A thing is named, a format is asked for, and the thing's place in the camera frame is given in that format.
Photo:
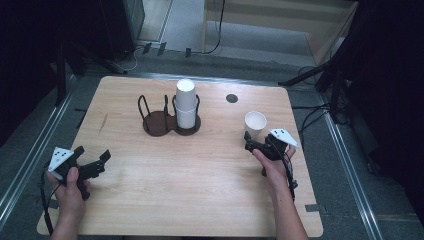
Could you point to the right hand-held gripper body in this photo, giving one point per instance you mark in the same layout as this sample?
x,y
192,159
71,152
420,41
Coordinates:
x,y
278,145

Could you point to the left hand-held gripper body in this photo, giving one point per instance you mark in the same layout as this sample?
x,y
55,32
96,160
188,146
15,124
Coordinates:
x,y
61,160

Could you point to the white paper cup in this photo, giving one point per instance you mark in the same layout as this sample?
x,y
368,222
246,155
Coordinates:
x,y
255,121

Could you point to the dark brown double cup holder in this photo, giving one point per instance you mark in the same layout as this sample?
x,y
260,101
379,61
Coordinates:
x,y
156,125

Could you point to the stack of white cups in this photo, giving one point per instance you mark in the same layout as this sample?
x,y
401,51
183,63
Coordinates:
x,y
185,103

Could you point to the person's right hand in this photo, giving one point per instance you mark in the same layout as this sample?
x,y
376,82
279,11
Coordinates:
x,y
275,170

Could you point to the person's left hand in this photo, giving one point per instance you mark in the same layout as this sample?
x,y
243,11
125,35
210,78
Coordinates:
x,y
70,196

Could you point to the black metal stand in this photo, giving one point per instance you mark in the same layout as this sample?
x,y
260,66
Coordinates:
x,y
333,73
66,66

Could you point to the light wooden shelf unit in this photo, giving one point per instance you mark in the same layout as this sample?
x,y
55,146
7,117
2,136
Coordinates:
x,y
266,23

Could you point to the black cabinet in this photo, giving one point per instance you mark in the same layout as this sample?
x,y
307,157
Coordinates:
x,y
123,26

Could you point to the metal floor rail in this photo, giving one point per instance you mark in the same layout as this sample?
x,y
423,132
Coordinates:
x,y
30,166
350,166

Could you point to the small black floor bracket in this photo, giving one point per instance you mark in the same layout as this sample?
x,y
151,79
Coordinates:
x,y
162,48
147,48
188,52

